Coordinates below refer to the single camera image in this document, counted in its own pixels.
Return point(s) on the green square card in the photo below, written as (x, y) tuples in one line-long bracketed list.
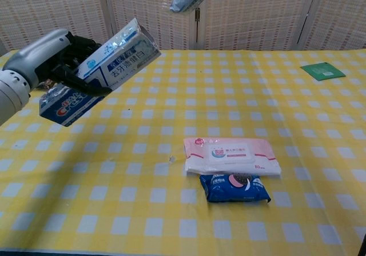
[(323, 71)]

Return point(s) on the blue cookie packet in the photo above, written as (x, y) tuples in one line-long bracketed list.
[(231, 191)]

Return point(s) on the pink white wet wipes pack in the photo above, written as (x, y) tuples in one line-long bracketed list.
[(228, 156)]

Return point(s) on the yellow white checkered tablecloth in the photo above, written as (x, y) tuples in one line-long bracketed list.
[(200, 110)]

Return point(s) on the boxed toothpaste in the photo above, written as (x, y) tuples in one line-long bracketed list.
[(123, 64)]

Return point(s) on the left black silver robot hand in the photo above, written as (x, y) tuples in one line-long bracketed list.
[(37, 56)]

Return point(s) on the small clear plastic scrap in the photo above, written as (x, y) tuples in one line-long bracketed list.
[(171, 159)]

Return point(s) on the beige woven screen panel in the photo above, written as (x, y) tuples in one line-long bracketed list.
[(251, 16), (143, 7), (43, 7), (340, 13)]

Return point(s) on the brass screen hinge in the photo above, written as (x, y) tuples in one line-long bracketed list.
[(197, 15)]

